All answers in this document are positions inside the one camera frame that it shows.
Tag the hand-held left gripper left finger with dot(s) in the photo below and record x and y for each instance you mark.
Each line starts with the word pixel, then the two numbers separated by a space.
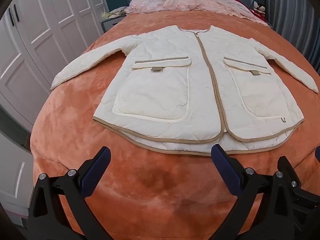
pixel 96 170

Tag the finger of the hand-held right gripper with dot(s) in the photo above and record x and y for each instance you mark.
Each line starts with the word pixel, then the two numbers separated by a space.
pixel 291 177
pixel 317 153

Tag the white panelled wardrobe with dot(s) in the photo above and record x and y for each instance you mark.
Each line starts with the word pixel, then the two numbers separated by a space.
pixel 42 35

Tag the grey nightstand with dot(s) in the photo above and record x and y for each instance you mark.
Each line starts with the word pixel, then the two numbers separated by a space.
pixel 111 25

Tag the cream cloth bundle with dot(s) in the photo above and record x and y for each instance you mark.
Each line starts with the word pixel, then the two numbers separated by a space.
pixel 117 11

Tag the grey curtain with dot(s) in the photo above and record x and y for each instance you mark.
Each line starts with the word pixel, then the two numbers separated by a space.
pixel 292 17

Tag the red plush dolls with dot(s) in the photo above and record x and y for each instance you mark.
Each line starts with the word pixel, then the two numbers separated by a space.
pixel 258 10

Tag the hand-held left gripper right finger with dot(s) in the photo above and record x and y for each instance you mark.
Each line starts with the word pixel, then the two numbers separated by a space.
pixel 225 167

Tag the pink floral quilt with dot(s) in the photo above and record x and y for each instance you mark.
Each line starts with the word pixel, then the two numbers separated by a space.
pixel 190 3

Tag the cream quilted jacket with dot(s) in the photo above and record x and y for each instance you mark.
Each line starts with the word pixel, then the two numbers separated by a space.
pixel 175 92

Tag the orange plush bed blanket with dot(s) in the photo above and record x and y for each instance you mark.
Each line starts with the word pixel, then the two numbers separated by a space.
pixel 150 192

